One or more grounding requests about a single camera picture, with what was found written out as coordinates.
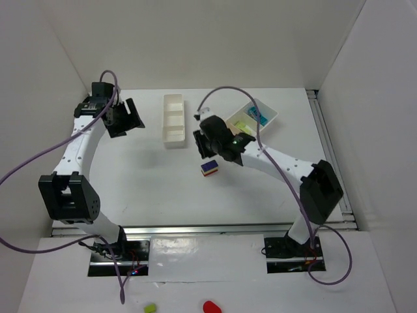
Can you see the small cyan lego brick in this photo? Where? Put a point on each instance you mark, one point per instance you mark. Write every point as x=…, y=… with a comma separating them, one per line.
x=263, y=121

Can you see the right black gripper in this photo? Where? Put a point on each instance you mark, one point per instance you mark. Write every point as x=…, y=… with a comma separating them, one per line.
x=201, y=144

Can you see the green lego brick foreground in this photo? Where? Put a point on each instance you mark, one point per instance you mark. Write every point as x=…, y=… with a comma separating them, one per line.
x=151, y=308

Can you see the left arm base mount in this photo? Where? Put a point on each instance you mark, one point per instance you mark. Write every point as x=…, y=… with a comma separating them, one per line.
x=134, y=259

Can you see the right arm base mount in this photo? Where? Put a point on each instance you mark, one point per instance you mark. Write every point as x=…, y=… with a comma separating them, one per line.
x=286, y=256

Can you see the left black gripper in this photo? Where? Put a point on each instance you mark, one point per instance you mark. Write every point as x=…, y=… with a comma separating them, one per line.
x=124, y=117

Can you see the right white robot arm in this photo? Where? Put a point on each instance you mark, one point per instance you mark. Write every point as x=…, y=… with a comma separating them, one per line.
x=315, y=185

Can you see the green lego brick from stack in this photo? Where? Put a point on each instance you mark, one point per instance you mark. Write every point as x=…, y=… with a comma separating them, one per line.
x=247, y=131

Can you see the aluminium rail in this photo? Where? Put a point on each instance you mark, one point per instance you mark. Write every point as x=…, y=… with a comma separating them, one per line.
x=349, y=221
x=60, y=230

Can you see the red oval object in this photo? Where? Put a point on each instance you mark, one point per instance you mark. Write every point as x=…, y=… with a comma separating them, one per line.
x=211, y=307

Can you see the aluminium rail front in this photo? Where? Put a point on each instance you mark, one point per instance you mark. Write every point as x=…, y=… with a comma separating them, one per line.
x=60, y=230

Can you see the aluminium rail right side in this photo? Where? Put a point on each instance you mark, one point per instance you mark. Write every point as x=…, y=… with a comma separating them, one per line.
x=349, y=221

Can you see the wide white divided tray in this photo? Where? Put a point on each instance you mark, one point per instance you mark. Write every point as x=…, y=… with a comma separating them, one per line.
x=245, y=119

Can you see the cyan lego stack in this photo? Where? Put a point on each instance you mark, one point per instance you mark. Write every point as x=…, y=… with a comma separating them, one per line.
x=253, y=112

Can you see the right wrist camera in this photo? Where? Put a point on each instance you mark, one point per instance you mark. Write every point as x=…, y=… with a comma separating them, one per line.
x=203, y=114

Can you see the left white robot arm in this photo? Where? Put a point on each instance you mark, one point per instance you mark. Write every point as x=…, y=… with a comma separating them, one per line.
x=67, y=193

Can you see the narrow white divided tray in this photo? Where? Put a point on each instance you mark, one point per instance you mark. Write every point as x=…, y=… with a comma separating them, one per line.
x=173, y=126

